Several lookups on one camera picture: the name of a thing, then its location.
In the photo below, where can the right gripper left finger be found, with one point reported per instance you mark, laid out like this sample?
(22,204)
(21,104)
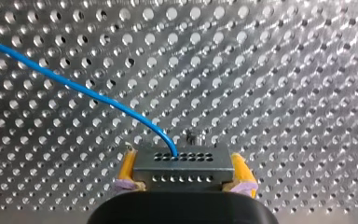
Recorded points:
(126,169)

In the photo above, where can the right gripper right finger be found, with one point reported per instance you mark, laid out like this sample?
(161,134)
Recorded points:
(241,174)

